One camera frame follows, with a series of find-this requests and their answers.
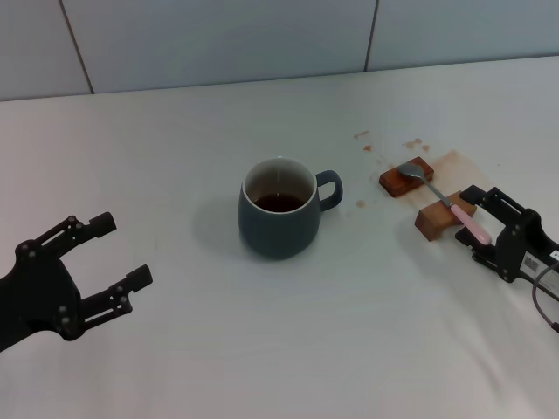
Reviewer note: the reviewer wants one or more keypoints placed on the dark brown coffee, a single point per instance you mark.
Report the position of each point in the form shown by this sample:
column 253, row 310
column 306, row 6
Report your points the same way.
column 279, row 203

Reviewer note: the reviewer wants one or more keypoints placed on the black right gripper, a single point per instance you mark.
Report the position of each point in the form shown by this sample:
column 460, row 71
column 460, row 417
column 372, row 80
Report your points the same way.
column 519, row 249

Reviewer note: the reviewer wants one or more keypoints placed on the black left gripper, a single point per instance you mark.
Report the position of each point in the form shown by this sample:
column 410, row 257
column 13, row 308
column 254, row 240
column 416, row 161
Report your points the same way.
column 39, row 292

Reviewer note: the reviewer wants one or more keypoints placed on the flat reddish wooden block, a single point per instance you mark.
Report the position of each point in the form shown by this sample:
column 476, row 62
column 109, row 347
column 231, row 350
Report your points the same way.
column 395, row 185

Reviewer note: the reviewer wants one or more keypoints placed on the notched light wooden block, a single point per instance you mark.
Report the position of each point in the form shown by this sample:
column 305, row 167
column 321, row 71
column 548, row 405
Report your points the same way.
column 432, row 222

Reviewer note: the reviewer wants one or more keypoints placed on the dark grey ceramic cup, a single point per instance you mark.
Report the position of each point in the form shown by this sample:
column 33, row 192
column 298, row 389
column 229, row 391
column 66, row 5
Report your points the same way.
column 275, row 231

